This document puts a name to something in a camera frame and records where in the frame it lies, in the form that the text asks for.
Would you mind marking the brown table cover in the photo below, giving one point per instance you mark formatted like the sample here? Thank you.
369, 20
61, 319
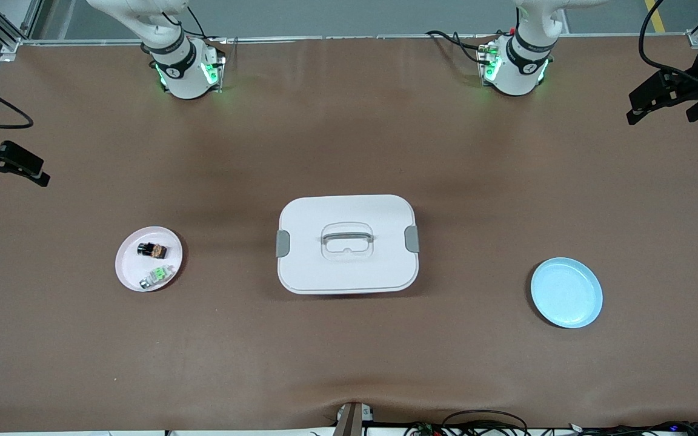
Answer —
349, 363

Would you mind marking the pink round plate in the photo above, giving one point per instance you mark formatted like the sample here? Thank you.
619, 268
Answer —
134, 260

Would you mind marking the white lidded box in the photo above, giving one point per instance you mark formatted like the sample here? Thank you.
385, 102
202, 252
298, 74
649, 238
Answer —
347, 275

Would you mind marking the light blue round plate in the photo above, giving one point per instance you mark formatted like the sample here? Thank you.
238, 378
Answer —
566, 292

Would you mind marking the brown camera mount bracket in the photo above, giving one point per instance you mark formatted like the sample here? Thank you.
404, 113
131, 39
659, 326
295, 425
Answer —
350, 421

